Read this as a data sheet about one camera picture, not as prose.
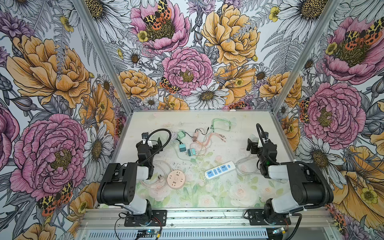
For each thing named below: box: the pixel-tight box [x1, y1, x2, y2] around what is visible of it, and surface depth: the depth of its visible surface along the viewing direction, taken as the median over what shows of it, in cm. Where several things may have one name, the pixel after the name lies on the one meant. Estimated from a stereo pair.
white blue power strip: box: [204, 161, 236, 179], surface depth 89 cm
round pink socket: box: [167, 170, 186, 190], surface depth 87 cm
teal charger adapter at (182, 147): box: [179, 143, 187, 152], surface depth 101 cm
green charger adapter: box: [177, 130, 186, 139], surface depth 107 cm
